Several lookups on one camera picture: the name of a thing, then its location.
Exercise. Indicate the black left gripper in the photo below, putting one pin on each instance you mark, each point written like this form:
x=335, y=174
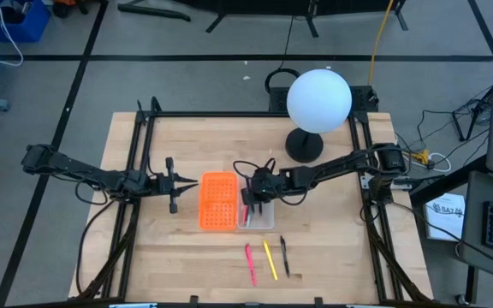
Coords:
x=161, y=184

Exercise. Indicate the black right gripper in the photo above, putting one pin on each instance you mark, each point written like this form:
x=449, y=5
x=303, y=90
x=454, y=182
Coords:
x=268, y=192

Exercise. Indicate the clear plastic supply box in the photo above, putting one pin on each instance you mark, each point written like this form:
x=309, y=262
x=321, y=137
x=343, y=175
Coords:
x=268, y=220

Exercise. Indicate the orange perforated plastic lid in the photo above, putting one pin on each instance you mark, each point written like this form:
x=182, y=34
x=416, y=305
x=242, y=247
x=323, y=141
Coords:
x=218, y=201

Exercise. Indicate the yellow highlighter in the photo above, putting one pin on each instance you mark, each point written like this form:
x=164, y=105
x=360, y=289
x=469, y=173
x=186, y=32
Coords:
x=270, y=261

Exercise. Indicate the pink highlighter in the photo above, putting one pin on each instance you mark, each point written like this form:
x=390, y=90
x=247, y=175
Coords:
x=251, y=265

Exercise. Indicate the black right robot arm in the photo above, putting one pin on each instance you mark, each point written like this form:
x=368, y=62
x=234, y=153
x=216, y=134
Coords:
x=340, y=164

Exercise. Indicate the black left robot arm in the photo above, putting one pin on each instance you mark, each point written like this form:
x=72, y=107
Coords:
x=79, y=171

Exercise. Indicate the black perforated box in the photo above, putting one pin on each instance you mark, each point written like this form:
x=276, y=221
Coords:
x=363, y=99

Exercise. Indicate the white globe lamp black base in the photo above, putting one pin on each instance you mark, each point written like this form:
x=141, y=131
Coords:
x=319, y=100

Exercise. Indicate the yellow plug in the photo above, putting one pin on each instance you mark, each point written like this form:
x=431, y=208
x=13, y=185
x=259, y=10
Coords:
x=419, y=157

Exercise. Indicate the black floor bar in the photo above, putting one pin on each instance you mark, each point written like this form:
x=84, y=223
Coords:
x=152, y=12

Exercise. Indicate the white printed paper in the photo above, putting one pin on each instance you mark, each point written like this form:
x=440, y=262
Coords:
x=445, y=218

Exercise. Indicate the grey desk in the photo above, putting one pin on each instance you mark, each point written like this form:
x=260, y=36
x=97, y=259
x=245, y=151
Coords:
x=477, y=239

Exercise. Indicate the large blue plastic bin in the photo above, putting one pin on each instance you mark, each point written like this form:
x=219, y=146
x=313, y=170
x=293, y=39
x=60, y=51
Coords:
x=15, y=23

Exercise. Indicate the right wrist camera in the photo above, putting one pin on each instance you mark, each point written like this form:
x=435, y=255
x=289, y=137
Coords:
x=261, y=179

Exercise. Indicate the black table frame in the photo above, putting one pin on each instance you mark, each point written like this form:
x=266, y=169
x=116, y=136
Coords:
x=144, y=128

